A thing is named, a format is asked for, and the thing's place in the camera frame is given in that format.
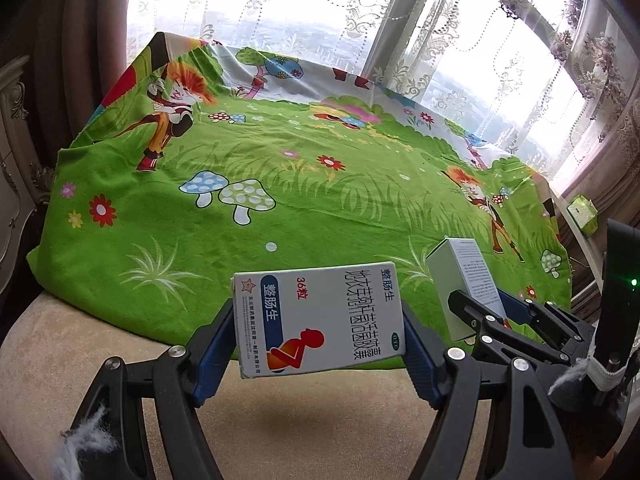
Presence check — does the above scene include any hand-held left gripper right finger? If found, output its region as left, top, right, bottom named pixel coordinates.
left=401, top=305, right=576, bottom=480

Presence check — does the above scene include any beige plush seat cushion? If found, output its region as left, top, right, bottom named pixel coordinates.
left=0, top=287, right=626, bottom=480

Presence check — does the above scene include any white cardboard box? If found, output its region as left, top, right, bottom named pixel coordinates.
left=425, top=238, right=508, bottom=343

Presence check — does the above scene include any white lace curtain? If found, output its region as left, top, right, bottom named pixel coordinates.
left=125, top=0, right=640, bottom=181

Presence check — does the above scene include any green tissue box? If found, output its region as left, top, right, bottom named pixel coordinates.
left=567, top=195, right=599, bottom=235

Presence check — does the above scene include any white ornate cabinet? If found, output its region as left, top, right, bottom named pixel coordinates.
left=0, top=55, right=56, bottom=241

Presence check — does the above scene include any brown curtain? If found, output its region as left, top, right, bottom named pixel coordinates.
left=0, top=0, right=151, bottom=161
left=550, top=60, right=640, bottom=221

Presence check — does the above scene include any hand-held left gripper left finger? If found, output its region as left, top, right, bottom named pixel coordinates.
left=70, top=305, right=236, bottom=480

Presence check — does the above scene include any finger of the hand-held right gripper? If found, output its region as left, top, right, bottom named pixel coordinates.
left=446, top=289, right=568, bottom=368
left=502, top=291, right=597, bottom=357

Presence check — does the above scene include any green cartoon printed blanket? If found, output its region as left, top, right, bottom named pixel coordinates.
left=26, top=31, right=573, bottom=373

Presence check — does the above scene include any white medicine box red figure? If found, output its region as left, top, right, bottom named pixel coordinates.
left=232, top=261, right=407, bottom=378

